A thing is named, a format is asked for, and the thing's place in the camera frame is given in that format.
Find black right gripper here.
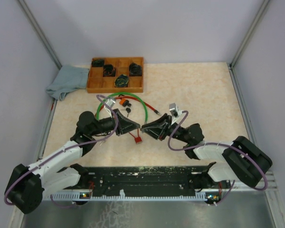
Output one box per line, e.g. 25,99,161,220
142,113,190,143

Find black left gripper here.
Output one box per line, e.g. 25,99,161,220
90,108,140,136

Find red cable padlock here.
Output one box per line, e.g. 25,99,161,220
129,133,143,144

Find orange black padlock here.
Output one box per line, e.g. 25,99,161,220
119,98,132,107

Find red cable lock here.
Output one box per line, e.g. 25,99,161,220
116,95,161,116

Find green cable lock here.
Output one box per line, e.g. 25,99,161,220
96,92,149,124

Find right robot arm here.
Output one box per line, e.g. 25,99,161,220
141,114,273,189

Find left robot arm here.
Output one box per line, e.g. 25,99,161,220
4,109,140,214

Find black yellow rolled item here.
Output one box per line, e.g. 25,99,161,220
114,74,129,88

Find wooden compartment tray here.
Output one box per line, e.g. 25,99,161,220
86,57,144,93

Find black rolled item right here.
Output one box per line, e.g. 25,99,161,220
129,63,143,76

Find black rolled item far left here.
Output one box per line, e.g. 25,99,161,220
91,58,105,67

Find grey blue cloth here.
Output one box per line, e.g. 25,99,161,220
46,65,89,101

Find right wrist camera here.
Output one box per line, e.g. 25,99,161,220
169,103,183,118

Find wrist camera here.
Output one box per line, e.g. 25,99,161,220
169,103,183,118
104,97,116,116

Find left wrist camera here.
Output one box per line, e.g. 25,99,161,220
104,97,116,116

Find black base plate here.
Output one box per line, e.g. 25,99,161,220
72,166,231,197

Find grey slotted cable duct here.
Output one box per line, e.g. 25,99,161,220
42,190,231,202

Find aluminium frame post right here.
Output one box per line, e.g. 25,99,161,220
229,0,271,69

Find aluminium frame post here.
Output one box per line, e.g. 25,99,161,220
16,0,62,69
229,0,271,69

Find aluminium frame post left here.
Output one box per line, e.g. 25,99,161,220
16,0,62,69

